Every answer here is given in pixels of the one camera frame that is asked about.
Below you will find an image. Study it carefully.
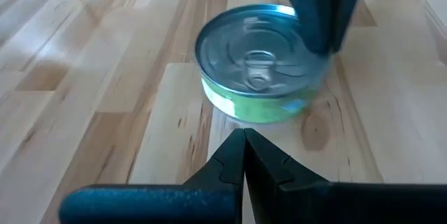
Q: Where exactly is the green label tuna can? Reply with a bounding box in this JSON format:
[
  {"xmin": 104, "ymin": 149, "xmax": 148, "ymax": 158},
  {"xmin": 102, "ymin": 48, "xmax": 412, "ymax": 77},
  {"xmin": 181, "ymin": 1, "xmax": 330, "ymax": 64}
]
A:
[{"xmin": 194, "ymin": 3, "xmax": 332, "ymax": 125}]

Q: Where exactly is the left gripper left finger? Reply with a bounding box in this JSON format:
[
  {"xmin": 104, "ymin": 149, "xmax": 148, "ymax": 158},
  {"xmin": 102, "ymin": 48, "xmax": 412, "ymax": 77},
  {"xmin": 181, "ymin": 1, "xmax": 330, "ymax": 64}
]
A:
[{"xmin": 58, "ymin": 128, "xmax": 245, "ymax": 224}]

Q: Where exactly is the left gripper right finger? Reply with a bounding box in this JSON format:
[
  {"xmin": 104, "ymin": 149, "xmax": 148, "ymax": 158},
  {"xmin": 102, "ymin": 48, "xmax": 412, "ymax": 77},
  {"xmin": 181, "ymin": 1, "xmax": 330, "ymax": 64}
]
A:
[{"xmin": 244, "ymin": 128, "xmax": 447, "ymax": 224}]

